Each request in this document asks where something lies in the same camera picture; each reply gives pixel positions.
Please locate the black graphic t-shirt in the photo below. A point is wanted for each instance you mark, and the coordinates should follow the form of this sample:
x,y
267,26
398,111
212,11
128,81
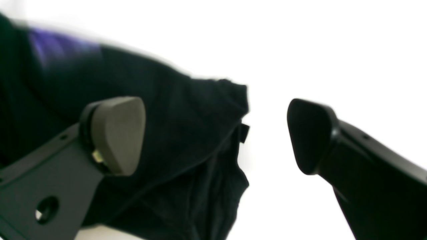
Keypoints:
x,y
188,184

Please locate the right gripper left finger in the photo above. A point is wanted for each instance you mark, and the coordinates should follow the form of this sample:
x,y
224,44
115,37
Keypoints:
x,y
46,194

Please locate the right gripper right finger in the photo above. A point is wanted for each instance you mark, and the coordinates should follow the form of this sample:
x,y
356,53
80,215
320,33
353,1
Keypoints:
x,y
381,194

